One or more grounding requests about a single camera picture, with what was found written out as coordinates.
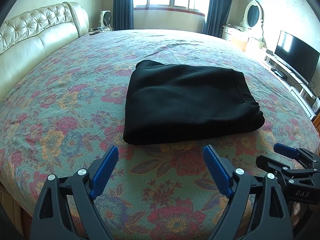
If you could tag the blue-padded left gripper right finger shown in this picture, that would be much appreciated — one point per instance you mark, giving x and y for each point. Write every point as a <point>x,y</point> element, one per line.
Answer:
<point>270,218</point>

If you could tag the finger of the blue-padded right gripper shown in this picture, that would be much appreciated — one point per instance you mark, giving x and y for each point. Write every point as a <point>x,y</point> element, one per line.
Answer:
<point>276,168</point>
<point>303,156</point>

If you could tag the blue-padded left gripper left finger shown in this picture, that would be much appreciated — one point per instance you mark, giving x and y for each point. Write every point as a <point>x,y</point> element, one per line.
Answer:
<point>52,217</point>

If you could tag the black pants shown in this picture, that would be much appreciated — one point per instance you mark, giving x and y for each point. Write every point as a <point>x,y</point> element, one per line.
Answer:
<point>168,103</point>

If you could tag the person right hand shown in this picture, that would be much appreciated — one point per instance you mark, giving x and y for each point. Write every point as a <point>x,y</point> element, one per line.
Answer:
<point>295,216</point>

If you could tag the white tv stand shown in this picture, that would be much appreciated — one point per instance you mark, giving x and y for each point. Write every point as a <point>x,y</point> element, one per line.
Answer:
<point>294,84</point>

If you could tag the black flat tv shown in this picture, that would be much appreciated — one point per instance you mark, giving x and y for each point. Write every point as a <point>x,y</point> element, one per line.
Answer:
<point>300,57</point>

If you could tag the floral bedspread bed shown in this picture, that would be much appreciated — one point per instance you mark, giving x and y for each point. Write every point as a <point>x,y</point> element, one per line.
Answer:
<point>70,109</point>

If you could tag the white vanity table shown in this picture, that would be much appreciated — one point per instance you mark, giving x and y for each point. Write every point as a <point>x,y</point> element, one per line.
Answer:
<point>247,39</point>

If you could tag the white oval vanity mirror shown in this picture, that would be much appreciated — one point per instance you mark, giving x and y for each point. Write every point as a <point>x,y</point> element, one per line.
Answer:
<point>253,17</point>

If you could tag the dark blue right curtain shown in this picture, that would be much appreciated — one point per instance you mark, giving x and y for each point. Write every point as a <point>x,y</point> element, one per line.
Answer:
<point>218,12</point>

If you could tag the dark blue curtain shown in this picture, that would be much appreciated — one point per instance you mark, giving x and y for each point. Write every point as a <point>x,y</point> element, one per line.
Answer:
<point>122,14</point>
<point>218,12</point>

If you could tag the cream tufted leather headboard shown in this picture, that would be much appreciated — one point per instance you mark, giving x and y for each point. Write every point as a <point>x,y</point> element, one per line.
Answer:
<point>29,38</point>

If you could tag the white fan heater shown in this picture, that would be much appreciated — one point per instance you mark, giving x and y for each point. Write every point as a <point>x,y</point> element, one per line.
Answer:
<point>105,18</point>

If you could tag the dark blue left curtain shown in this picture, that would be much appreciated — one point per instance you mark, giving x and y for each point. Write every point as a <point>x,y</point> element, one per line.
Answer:
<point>122,14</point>

